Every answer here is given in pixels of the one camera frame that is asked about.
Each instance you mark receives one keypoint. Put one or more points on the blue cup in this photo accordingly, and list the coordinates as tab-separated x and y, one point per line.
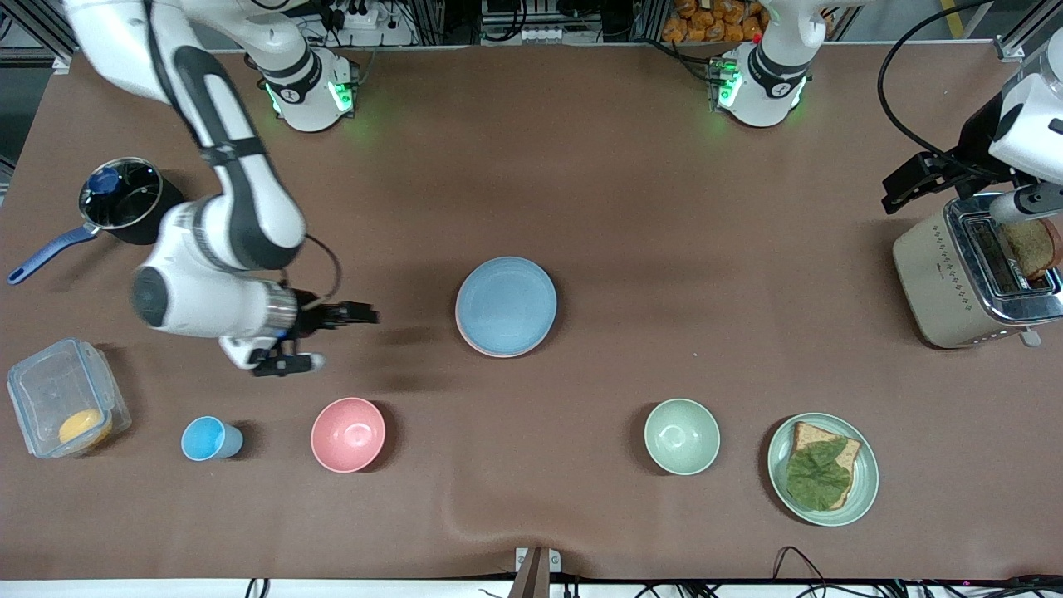
205	438

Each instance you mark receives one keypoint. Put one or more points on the orange fruit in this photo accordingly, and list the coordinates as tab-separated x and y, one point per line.
85	428

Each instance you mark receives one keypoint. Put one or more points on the glass lid with blue knob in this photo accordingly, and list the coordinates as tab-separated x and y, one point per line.
124	193

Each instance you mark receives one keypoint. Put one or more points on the beige and chrome toaster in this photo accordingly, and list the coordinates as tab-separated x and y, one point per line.
934	282

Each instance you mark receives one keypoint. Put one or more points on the green plate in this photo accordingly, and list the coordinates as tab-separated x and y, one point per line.
866	486

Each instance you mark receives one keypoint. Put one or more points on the pink plate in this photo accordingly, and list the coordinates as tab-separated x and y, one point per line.
490	353

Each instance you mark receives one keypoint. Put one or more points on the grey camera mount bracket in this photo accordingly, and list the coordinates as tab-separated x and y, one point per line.
533	573

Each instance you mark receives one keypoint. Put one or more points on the brown bread slice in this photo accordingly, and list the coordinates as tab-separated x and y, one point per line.
807	433

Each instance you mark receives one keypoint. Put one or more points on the bag of orange buns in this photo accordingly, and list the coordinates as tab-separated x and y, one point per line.
706	21

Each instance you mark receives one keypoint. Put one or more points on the brown table cloth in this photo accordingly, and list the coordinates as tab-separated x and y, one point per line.
581	166

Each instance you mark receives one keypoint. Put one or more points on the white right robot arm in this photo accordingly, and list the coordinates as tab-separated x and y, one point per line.
241	208

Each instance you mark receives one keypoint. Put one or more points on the green bowl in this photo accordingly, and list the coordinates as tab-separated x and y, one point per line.
682	437

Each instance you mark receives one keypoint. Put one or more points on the aluminium frame post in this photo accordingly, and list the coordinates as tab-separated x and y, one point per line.
41	29
1030	29

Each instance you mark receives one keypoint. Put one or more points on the brown toast slice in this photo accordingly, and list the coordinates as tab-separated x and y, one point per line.
1034	249

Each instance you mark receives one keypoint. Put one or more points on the blue plate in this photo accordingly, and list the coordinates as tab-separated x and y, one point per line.
507	303

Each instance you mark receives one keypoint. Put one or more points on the clear plastic container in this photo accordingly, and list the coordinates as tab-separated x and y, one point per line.
50	390

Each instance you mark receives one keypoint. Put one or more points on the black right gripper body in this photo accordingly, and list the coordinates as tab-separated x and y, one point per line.
316	318

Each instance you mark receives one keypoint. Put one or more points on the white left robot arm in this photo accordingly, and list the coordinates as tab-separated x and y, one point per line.
764	91

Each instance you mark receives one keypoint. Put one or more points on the pink bowl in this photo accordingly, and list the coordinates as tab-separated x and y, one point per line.
348	435

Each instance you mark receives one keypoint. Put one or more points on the white power strip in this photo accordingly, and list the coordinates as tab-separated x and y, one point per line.
359	17

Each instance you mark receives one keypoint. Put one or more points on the green lettuce leaf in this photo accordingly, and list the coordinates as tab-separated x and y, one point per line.
818	477

